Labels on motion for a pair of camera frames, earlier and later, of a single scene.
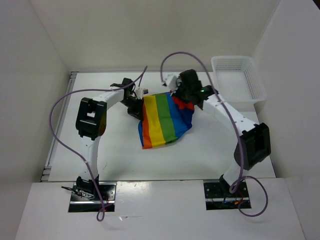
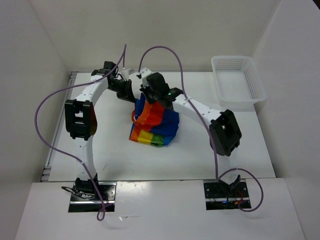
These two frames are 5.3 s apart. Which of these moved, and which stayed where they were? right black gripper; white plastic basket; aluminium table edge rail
Moved: right black gripper
Stayed: aluminium table edge rail; white plastic basket
